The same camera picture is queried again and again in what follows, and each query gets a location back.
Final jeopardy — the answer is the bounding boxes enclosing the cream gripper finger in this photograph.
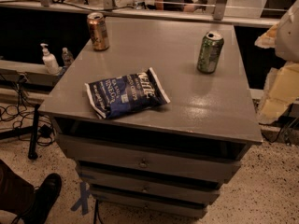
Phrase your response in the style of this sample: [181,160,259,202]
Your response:
[257,62,299,124]
[254,24,278,49]

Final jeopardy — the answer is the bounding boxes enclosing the green soda can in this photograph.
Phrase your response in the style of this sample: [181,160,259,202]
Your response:
[197,31,224,74]

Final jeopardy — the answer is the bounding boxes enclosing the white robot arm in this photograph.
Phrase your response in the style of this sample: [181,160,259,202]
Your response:
[254,0,299,124]

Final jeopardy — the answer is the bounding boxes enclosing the orange soda can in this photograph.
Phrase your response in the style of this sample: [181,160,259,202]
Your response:
[87,12,109,51]

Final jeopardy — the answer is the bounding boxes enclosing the grey drawer cabinet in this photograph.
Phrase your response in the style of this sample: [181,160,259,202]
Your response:
[40,18,262,218]

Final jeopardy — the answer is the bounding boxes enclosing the blue kettle chips bag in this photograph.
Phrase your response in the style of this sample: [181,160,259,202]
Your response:
[85,67,170,119]

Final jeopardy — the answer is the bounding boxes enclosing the small clear plastic bottle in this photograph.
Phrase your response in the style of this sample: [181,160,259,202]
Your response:
[62,48,74,67]

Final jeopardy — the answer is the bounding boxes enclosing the white pump lotion bottle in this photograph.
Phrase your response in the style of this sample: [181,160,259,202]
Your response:
[40,43,59,75]

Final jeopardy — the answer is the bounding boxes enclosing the blue tape cross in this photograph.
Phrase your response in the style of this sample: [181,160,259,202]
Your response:
[70,180,95,217]

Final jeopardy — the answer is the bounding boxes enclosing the black stand leg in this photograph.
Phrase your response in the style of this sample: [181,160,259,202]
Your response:
[0,105,39,160]

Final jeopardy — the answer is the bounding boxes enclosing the grey side shelf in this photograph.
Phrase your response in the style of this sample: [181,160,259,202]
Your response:
[0,60,60,87]

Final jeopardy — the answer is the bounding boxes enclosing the black leather shoe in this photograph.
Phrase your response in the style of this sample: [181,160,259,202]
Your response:
[21,173,62,224]

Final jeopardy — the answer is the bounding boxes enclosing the brown trouser leg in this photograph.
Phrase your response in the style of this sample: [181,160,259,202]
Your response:
[0,160,35,216]

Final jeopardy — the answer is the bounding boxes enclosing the metal railing frame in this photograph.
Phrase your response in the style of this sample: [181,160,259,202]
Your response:
[0,0,289,27]

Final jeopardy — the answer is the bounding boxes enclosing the black floor cables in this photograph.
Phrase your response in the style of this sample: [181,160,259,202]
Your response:
[0,73,57,147]

